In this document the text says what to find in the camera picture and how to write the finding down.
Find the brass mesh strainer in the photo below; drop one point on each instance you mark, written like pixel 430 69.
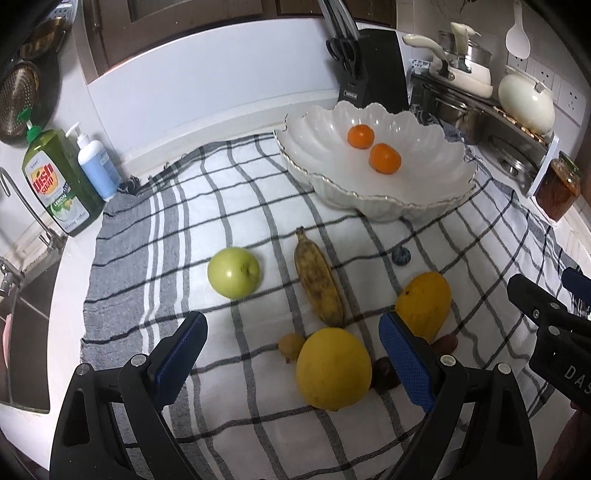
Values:
pixel 21 97

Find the thin gooseneck faucet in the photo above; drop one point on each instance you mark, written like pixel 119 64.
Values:
pixel 27 207

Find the white rice paddle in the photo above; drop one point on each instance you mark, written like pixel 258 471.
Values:
pixel 517 41

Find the white round casserole pot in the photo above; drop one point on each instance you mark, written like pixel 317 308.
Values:
pixel 526 104

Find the reddish brown plum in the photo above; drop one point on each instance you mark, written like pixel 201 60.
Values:
pixel 447 344

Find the pink cloth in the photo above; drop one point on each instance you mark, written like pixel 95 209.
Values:
pixel 7 337

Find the spotted yellow banana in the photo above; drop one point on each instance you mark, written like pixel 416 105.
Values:
pixel 318 281

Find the steel kitchen sink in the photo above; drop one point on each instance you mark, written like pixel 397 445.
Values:
pixel 27 332

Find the white wall socket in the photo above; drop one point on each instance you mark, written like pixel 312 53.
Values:
pixel 542 69
pixel 572 99

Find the small orange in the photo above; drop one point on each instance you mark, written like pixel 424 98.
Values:
pixel 360 136
pixel 384 158

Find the white scalloped bowl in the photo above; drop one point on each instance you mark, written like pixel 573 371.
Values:
pixel 323 138

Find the yellow mango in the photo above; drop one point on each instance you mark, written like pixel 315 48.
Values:
pixel 427 304

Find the large yellow lemon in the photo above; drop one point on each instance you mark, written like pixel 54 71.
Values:
pixel 333 369

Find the dark wooden cabinet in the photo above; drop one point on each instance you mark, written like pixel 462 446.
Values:
pixel 111 37

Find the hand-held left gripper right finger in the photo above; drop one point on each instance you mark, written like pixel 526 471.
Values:
pixel 406 364

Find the metal dish rack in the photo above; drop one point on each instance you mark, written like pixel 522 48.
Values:
pixel 521 147

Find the small blue-grey fruit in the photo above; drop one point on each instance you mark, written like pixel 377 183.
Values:
pixel 400 256

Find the small yellow-brown fruit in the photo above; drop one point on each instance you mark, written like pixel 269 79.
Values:
pixel 291 346

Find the dark purple plum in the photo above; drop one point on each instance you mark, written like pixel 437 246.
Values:
pixel 385 374

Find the stainless steel pot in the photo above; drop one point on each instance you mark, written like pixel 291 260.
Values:
pixel 452 110

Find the green apple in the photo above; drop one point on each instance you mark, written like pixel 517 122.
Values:
pixel 233 271

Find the black kitchen scissors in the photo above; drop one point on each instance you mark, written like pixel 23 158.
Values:
pixel 344 53

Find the blue pump bottle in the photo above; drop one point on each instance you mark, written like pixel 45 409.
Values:
pixel 97 170

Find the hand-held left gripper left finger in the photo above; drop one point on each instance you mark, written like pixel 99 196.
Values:
pixel 182 355

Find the chrome sink faucet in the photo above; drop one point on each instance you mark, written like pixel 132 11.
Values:
pixel 7 272

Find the green dish soap bottle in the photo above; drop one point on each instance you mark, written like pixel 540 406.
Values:
pixel 55 184

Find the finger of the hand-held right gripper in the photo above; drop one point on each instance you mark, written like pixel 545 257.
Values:
pixel 577 281
pixel 531 300

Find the checkered white grey cloth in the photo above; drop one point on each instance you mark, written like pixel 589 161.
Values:
pixel 258 207

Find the black knife block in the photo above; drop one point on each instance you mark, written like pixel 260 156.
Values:
pixel 378 69

